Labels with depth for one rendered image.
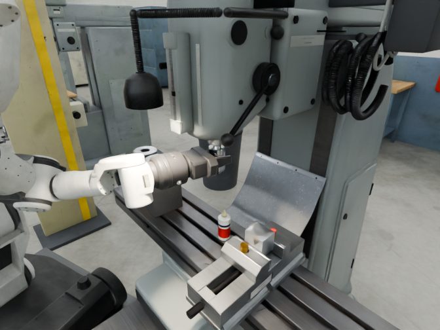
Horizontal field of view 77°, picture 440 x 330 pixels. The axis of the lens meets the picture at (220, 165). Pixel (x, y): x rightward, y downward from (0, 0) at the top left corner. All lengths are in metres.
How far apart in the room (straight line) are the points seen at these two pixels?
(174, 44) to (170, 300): 0.71
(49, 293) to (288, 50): 1.29
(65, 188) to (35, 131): 1.61
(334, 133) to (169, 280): 0.72
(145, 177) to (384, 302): 1.85
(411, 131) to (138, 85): 4.63
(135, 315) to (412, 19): 1.05
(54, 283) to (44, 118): 1.26
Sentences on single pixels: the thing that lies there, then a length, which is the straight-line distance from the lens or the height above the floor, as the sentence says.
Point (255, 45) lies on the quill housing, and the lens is 0.65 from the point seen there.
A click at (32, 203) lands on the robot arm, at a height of 1.19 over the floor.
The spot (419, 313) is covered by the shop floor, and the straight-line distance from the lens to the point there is 2.25.
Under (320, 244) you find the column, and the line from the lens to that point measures 1.20.
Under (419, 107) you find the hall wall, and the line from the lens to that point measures 4.85.
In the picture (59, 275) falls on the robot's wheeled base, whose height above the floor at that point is 0.57.
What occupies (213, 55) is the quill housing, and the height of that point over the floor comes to 1.51.
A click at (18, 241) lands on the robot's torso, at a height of 0.91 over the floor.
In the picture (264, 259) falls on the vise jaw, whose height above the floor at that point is 1.04.
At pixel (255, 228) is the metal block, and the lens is 0.76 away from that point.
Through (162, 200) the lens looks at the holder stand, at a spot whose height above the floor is 1.00.
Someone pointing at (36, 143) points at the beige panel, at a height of 0.81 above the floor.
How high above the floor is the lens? 1.56
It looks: 27 degrees down
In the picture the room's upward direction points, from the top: straight up
